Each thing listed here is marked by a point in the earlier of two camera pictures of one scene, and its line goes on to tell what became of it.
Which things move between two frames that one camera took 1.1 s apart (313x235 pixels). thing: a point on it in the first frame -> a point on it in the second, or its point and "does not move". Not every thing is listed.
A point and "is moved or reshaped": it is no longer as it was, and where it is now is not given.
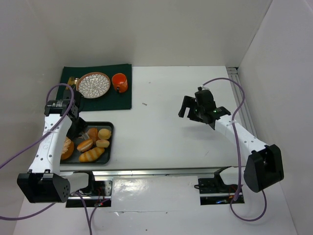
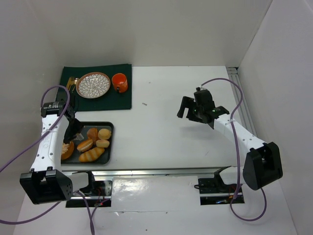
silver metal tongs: [84, 135] is moved or reshaped
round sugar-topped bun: [68, 149] does not move
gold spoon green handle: [76, 81] does not move
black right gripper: [190, 110] does not move
